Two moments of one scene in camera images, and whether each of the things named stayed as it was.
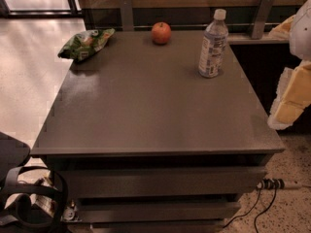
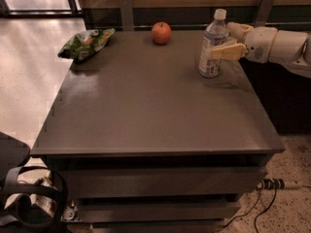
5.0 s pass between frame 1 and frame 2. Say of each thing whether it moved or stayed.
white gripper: moved
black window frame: stayed
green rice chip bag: stayed
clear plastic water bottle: stayed
